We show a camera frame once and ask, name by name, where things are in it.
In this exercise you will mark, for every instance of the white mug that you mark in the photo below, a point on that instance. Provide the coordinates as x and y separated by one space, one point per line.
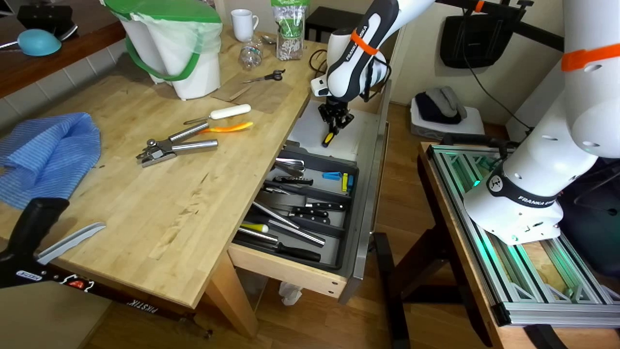
242 24

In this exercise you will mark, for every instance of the white green shopping bag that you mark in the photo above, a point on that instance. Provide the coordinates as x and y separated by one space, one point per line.
180 46

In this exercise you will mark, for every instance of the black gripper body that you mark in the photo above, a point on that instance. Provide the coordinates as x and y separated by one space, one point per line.
337 108

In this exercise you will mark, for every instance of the teal rounded object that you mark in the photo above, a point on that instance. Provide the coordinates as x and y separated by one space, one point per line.
39 44

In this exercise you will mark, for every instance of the wooden drawer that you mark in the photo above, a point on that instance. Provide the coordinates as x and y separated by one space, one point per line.
370 187

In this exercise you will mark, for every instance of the grey black device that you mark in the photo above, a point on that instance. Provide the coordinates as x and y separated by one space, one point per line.
438 106

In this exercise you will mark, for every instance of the dark grey cutlery tray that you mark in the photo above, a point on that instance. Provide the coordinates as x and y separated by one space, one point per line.
335 249

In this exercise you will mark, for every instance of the white flat box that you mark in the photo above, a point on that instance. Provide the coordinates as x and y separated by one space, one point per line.
475 123

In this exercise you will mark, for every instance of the blue small utensil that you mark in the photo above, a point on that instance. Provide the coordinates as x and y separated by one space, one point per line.
332 176

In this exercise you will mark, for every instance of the black side table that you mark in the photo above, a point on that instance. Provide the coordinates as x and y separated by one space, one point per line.
322 20

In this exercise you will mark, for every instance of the brown counter ledge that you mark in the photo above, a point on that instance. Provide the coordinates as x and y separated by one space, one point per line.
39 71

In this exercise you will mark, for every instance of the yellow small utensil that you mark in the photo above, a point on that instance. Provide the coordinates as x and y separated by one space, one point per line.
343 183

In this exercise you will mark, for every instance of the white drawer liner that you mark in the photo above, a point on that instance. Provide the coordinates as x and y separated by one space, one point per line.
302 133

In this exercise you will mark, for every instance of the green white plastic package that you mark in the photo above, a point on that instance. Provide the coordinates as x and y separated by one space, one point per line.
289 30

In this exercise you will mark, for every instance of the grey metal strip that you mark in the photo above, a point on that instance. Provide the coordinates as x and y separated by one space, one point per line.
68 241

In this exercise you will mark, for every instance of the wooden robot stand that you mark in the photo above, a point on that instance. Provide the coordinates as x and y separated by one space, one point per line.
461 259

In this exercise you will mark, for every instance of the yellow tipped metal utensil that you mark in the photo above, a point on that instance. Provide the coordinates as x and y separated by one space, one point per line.
283 232

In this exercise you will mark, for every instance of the black hanging bag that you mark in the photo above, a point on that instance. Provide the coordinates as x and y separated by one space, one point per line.
475 40

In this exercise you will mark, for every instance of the small white plastic item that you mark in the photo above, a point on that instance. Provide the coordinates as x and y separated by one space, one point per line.
291 296

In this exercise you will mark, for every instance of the blue cloth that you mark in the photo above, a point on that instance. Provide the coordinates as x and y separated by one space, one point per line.
49 156

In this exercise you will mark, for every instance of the silver metal utensil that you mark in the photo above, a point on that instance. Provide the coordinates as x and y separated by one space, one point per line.
289 164

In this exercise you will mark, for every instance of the metal can opener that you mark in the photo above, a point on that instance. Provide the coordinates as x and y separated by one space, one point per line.
169 148

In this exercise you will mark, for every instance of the small glass jar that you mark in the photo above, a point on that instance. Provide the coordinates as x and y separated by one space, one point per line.
250 55

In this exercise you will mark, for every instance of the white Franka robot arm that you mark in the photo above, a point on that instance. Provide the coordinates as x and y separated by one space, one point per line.
581 129

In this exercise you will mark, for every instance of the dark teal bulky object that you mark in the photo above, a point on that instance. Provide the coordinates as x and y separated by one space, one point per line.
597 220

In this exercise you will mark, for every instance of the black device on counter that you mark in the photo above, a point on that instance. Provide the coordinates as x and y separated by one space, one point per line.
49 18

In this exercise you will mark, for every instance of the black clamp camera mount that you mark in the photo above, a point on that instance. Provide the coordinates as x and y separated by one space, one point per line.
31 239

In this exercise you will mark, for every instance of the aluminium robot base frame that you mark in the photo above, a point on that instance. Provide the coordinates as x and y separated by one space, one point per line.
516 284

